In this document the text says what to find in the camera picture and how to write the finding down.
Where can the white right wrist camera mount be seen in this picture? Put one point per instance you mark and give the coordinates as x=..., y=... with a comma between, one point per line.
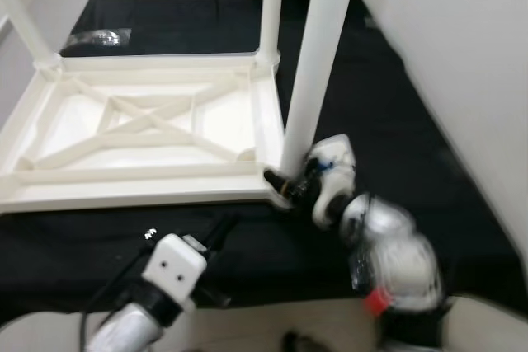
x=334, y=158

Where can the clear tape strip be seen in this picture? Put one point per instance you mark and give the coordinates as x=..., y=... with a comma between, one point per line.
x=95, y=38

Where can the black tablecloth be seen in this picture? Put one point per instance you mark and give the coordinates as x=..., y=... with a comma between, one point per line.
x=396, y=121

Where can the white plastic table top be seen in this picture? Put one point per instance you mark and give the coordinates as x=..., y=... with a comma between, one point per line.
x=140, y=187

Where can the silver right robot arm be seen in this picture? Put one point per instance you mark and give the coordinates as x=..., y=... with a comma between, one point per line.
x=392, y=261

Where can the red connector block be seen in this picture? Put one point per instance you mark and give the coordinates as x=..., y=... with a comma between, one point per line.
x=377, y=303

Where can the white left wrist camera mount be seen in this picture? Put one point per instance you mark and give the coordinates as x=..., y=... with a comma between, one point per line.
x=173, y=265

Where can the grey robot right leg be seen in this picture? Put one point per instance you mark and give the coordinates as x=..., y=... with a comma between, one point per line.
x=301, y=344

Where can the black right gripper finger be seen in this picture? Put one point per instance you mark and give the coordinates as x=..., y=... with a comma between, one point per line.
x=280, y=183

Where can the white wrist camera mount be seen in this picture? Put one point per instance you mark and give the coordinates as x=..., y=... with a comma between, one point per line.
x=334, y=158
x=173, y=265

